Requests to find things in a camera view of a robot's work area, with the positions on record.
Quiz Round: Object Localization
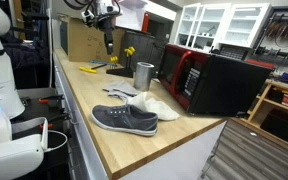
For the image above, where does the cardboard box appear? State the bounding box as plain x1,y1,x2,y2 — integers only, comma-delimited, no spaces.
59,16,127,63

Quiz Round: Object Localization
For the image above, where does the white counter cabinet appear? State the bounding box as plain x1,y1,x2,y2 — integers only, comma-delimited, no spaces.
52,53,228,180

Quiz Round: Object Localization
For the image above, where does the gray cloth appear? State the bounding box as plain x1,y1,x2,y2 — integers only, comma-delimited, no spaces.
102,79,140,101

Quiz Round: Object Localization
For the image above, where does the wooden shelf unit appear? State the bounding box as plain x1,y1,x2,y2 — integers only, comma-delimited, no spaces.
232,79,288,153

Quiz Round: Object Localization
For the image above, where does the gray canvas shoe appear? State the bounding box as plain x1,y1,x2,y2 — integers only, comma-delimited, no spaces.
90,104,159,137

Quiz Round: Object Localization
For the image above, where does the black tool cart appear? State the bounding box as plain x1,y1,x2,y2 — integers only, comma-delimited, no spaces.
10,88,75,180

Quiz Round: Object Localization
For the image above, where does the orange handled black clamp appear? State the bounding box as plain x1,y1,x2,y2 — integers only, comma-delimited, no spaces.
38,113,72,130
38,94,65,104

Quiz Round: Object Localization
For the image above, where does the metal cylinder cup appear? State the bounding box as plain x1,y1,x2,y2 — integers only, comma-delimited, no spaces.
132,61,156,93

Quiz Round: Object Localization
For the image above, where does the black case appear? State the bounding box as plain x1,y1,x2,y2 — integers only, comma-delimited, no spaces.
259,108,288,143

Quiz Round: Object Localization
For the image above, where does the yellow handle black shaft tool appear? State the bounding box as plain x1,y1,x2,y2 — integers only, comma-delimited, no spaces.
78,63,109,75

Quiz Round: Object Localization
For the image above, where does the black hex key stand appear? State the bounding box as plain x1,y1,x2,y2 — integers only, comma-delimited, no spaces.
105,64,134,79

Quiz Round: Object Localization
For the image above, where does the dark purple fabric pile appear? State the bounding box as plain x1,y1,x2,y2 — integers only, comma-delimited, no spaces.
2,31,52,89

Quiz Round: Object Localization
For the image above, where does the black pegboard tool rack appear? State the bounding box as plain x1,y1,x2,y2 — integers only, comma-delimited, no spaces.
250,5,288,69

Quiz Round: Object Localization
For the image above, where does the white glass door cabinet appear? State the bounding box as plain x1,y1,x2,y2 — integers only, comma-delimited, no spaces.
174,2,272,49

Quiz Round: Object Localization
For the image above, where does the black mesh basket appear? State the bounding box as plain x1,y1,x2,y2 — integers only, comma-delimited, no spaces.
218,44,252,61

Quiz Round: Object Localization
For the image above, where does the white cloth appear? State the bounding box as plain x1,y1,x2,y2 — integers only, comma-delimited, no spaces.
125,91,181,122

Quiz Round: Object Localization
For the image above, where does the blue flat strip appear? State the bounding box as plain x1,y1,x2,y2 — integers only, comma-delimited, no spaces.
89,59,118,67

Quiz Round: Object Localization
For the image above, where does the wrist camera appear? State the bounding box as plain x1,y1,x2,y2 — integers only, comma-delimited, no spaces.
80,9,96,27

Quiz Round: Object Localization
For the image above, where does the red upright post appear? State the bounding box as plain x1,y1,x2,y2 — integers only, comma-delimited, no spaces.
141,12,151,34

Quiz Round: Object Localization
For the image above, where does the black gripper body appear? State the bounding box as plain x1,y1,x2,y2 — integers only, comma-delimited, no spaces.
98,15,116,34

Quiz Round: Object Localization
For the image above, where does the dark gray fabric bin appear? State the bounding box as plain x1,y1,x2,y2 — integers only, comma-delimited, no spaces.
119,29,168,73

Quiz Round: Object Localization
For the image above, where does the white cable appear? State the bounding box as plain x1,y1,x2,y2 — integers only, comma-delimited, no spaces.
43,129,69,153

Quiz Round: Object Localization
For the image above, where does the red and black microwave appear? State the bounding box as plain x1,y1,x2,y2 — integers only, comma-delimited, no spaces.
157,43,273,118

